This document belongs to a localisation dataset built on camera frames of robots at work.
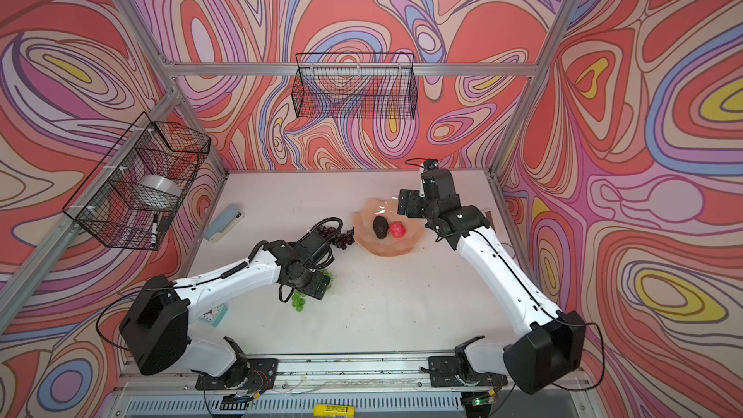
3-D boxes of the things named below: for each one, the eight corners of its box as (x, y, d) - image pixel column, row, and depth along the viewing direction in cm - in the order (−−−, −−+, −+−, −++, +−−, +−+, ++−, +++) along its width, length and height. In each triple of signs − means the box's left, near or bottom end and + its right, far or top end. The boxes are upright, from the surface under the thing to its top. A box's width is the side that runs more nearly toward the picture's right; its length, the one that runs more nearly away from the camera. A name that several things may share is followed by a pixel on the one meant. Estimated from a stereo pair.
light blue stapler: (205, 240, 102) (198, 232, 98) (235, 210, 111) (230, 202, 107) (217, 246, 100) (210, 238, 96) (246, 215, 109) (241, 206, 105)
